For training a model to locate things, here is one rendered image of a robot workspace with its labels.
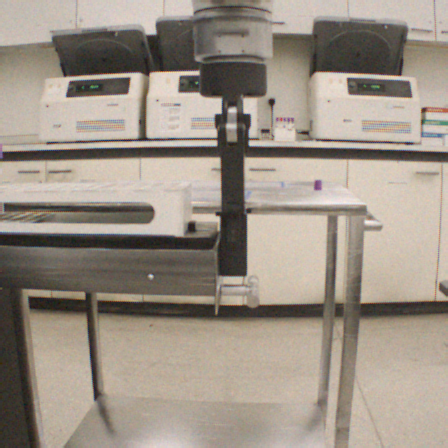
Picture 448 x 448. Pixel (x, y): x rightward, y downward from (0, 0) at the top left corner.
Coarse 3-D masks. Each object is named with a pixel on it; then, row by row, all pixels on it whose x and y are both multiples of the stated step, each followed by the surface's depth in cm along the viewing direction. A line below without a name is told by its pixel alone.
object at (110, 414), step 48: (192, 192) 108; (288, 192) 108; (336, 192) 109; (336, 240) 134; (96, 336) 143; (96, 384) 144; (96, 432) 124; (144, 432) 125; (192, 432) 126; (240, 432) 126; (288, 432) 125; (336, 432) 97
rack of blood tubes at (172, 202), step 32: (0, 192) 63; (32, 192) 63; (64, 192) 63; (96, 192) 63; (128, 192) 63; (160, 192) 62; (0, 224) 64; (32, 224) 64; (64, 224) 64; (96, 224) 63; (128, 224) 73; (160, 224) 63
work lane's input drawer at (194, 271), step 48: (0, 240) 63; (48, 240) 63; (96, 240) 63; (144, 240) 62; (192, 240) 62; (48, 288) 63; (96, 288) 62; (144, 288) 62; (192, 288) 62; (240, 288) 68
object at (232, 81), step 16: (208, 64) 63; (224, 64) 62; (240, 64) 62; (256, 64) 63; (208, 80) 63; (224, 80) 62; (240, 80) 62; (256, 80) 63; (208, 96) 65; (224, 96) 62; (240, 96) 62; (256, 96) 64; (224, 112) 62; (240, 112) 62
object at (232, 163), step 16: (224, 128) 60; (240, 128) 60; (224, 144) 61; (240, 144) 61; (224, 160) 62; (240, 160) 62; (224, 176) 63; (240, 176) 62; (224, 192) 63; (240, 192) 63; (224, 208) 64; (240, 208) 64
